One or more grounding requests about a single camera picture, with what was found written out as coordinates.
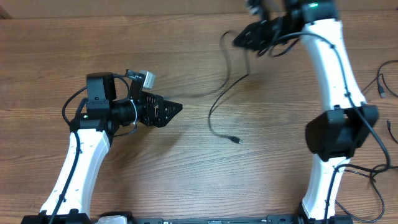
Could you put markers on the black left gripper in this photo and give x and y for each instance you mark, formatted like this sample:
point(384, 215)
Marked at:
point(160, 119)

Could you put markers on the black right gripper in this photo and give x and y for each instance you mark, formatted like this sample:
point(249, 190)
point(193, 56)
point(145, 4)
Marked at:
point(254, 32)

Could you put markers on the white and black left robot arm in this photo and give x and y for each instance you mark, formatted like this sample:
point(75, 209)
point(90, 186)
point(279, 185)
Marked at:
point(112, 101)

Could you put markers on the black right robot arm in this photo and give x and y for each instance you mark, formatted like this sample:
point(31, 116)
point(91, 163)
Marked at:
point(346, 120)

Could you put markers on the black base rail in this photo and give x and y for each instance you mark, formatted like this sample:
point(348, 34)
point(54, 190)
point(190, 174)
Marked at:
point(120, 217)

